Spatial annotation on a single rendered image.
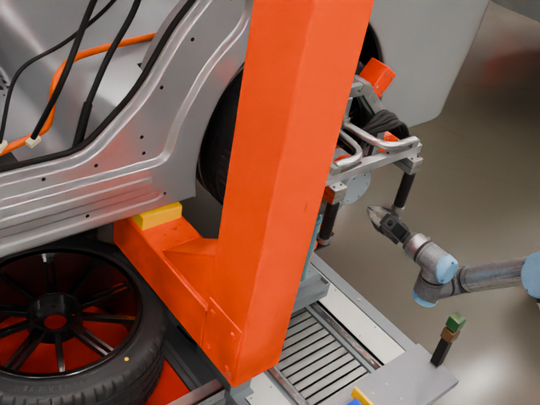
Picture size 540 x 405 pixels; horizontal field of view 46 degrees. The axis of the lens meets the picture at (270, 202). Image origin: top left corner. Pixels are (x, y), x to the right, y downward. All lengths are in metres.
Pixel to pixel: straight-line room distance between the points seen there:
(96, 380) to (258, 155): 0.80
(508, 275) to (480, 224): 1.54
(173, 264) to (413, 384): 0.80
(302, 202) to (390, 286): 1.63
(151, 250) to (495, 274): 1.07
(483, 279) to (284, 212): 0.97
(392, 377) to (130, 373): 0.78
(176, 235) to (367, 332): 1.02
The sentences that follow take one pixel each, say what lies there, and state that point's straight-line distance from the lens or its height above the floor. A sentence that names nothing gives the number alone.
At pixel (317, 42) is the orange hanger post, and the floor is 1.51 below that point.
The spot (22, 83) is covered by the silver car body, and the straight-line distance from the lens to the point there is 2.34.
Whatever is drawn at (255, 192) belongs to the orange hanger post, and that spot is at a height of 1.14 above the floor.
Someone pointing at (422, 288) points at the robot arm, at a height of 0.53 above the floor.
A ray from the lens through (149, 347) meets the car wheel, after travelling 1.88.
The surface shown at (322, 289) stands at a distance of 2.65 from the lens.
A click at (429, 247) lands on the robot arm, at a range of 2.18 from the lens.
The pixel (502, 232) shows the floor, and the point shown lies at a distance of 3.63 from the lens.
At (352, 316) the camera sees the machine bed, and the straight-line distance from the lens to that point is 2.69.
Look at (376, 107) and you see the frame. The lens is 2.12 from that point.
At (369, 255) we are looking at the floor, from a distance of 3.13.
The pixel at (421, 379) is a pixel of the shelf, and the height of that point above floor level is 0.45.
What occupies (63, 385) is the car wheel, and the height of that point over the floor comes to 0.51.
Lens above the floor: 1.95
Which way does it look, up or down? 36 degrees down
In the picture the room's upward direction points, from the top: 12 degrees clockwise
